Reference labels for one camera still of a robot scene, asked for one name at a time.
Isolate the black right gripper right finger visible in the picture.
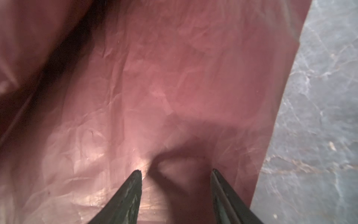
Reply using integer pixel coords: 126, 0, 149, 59
210, 169, 263, 224

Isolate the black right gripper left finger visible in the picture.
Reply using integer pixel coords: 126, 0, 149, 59
89, 170, 142, 224

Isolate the dark red wrapping paper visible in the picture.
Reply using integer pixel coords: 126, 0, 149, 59
1, 1, 311, 224

